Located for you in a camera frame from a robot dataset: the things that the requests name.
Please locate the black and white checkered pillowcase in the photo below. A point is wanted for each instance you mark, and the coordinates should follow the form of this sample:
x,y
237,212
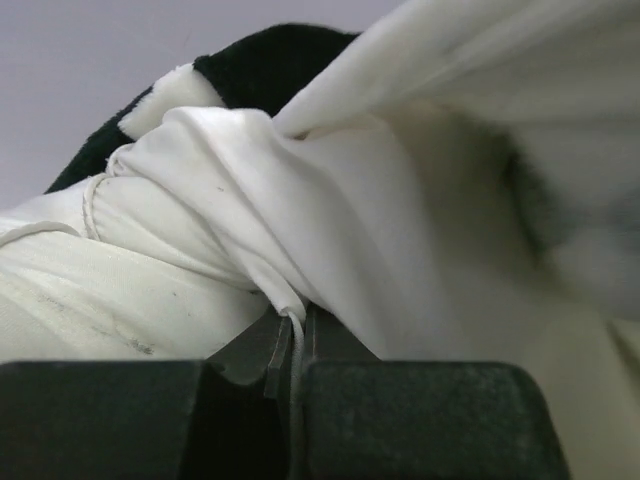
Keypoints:
x,y
559,78

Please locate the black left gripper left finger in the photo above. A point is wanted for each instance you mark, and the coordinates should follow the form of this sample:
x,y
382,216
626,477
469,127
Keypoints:
x,y
219,418

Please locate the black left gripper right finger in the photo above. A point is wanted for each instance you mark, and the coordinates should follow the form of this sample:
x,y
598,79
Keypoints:
x,y
366,418

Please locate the white pillow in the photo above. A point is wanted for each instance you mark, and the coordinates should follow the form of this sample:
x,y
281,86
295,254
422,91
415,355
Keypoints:
x,y
427,236

